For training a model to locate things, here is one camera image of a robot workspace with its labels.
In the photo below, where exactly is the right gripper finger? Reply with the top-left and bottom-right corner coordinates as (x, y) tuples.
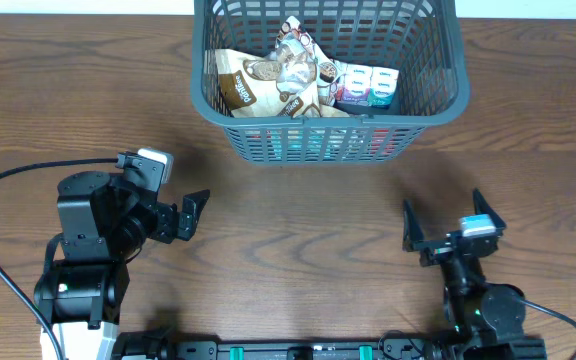
(472, 188), (507, 231)
(403, 200), (425, 245)

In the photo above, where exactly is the Kleenex tissue multipack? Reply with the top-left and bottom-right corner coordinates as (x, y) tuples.
(335, 61), (399, 109)

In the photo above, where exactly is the dried mushroom bag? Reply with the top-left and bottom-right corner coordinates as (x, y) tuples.
(215, 16), (340, 118)
(277, 83), (349, 118)

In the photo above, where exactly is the mint green wipes packet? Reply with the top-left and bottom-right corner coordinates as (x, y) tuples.
(268, 130), (370, 161)

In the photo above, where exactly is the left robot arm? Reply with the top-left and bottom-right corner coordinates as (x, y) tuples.
(34, 148), (210, 359)

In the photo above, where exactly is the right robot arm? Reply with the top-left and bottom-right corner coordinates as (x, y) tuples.
(402, 189), (526, 359)

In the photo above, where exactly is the grey plastic laundry basket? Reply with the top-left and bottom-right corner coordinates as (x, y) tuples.
(191, 0), (470, 165)

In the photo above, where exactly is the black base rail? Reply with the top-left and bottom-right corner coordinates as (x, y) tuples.
(109, 331), (548, 360)

